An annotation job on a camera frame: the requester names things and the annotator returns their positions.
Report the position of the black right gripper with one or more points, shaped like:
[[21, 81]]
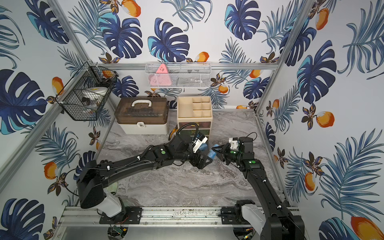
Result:
[[222, 152]]

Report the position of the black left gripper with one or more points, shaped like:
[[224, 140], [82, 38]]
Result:
[[197, 157]]

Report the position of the blue roll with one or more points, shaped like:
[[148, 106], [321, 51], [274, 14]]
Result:
[[212, 154], [203, 147]]

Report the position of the blue roll top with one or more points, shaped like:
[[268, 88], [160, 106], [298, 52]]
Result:
[[212, 154]]

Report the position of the beige drawer organizer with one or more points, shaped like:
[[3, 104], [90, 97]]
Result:
[[197, 109]]

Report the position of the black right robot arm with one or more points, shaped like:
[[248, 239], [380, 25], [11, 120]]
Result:
[[273, 220]]

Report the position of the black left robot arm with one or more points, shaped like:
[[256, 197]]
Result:
[[96, 177]]

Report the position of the yellow black pliers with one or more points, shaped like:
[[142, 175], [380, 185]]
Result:
[[172, 134]]

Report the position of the brown lidded storage box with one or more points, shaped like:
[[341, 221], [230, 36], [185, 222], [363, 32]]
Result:
[[143, 115]]

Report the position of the pink triangle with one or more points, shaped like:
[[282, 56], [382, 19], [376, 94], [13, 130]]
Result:
[[161, 78]]

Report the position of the green work glove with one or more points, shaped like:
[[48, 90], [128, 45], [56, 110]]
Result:
[[113, 188]]

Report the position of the white tape roll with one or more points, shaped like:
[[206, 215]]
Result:
[[94, 93]]

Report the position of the clear wall tray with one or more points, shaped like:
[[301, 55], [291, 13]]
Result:
[[184, 75]]

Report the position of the black wire basket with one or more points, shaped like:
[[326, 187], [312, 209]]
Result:
[[71, 99]]

